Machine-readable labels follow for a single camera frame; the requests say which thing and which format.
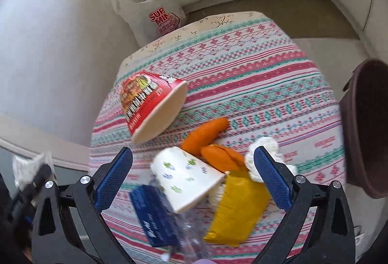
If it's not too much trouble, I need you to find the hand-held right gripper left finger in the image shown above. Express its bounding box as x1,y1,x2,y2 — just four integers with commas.
32,147,137,264

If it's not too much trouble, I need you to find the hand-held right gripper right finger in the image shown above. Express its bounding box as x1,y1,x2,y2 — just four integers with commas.
251,146,356,264

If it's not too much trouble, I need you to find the yellow packet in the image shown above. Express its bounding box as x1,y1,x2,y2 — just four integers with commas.
202,170,271,248

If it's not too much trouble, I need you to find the brown trash bin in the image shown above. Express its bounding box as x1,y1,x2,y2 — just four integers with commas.
338,58,388,199

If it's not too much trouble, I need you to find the crumpled clear plastic wrapper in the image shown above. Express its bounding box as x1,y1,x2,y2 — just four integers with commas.
11,153,53,189

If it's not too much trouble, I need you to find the white crumpled tissue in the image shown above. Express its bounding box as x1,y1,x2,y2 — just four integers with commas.
245,136,296,183

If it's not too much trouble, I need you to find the dark blue carton box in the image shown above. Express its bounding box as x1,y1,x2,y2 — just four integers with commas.
130,184,180,248

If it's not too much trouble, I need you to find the white printed paper cup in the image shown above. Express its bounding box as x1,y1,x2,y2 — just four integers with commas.
151,146,228,214

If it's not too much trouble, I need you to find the red instant noodle cup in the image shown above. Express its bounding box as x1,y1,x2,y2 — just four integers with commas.
120,71,188,144

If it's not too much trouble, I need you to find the patterned striped tablecloth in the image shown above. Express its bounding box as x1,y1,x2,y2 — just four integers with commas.
89,11,349,264

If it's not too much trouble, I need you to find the white plastic bag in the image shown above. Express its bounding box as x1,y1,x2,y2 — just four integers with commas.
109,0,187,46

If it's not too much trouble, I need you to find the olive floor mat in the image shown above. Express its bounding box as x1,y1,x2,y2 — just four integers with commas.
182,0,366,40

